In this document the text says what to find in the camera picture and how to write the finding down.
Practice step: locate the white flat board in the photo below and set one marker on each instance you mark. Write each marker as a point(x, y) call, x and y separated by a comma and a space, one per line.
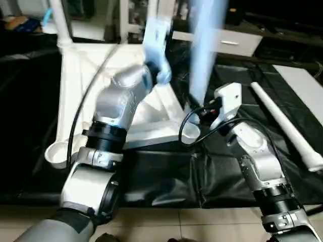
point(303, 88)

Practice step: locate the white plastic table top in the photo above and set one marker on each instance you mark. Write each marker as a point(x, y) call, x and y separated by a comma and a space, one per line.
point(75, 101)

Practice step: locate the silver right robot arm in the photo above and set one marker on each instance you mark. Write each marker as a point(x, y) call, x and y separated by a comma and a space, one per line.
point(257, 161)

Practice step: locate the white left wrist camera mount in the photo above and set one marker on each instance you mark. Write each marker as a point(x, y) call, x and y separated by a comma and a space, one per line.
point(157, 50)

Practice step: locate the black work mat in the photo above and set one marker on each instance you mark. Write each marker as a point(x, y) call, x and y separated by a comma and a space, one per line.
point(161, 181)

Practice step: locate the white glass door cabinet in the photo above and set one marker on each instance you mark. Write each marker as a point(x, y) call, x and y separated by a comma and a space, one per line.
point(136, 22)

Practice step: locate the brown cardboard box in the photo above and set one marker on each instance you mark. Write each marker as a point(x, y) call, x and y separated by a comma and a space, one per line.
point(17, 24)

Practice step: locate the light blue plastic object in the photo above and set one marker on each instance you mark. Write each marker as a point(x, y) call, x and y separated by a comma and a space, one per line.
point(46, 15)

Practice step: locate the white drawer unit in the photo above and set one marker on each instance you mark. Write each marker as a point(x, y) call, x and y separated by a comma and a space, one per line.
point(229, 43)

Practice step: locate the dark low media cabinet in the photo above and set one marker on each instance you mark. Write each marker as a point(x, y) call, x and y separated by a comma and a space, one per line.
point(292, 45)

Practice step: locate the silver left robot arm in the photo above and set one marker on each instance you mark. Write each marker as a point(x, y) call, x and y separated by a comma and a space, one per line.
point(111, 126)

